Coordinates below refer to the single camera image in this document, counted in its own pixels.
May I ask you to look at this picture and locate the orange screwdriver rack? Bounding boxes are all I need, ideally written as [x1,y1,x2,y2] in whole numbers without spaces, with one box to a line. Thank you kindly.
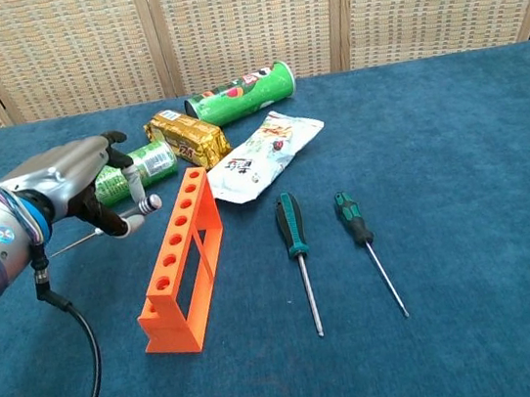
[117,163,242,361]

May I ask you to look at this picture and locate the white snack bag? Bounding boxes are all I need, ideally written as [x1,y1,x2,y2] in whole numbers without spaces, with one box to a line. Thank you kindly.
[198,103,335,210]

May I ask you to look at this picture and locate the green drink can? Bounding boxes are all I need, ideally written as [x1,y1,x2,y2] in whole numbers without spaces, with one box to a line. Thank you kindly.
[88,138,184,208]

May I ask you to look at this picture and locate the green black short screwdriver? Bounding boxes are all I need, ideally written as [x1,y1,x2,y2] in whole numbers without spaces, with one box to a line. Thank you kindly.
[331,184,411,327]

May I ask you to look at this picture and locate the green chips tube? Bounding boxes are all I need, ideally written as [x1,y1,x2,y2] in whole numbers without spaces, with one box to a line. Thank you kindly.
[178,58,302,132]

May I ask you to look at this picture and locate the black silver precision screwdriver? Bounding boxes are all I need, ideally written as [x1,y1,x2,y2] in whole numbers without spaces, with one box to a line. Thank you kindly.
[42,193,169,259]

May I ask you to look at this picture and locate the blue table cloth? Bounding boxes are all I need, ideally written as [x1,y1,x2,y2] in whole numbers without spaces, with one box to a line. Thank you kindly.
[0,38,530,397]

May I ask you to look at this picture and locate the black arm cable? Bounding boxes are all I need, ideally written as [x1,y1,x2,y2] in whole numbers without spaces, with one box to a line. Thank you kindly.
[27,236,108,397]

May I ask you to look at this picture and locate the teal black long screwdriver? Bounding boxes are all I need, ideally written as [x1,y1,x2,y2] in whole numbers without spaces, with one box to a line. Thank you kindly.
[271,189,326,341]

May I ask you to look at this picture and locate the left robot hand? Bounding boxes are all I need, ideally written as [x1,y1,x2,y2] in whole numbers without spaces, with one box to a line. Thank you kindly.
[0,126,152,255]

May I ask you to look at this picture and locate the gold foil snack pack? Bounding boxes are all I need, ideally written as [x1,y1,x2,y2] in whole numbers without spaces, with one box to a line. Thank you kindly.
[141,101,236,178]

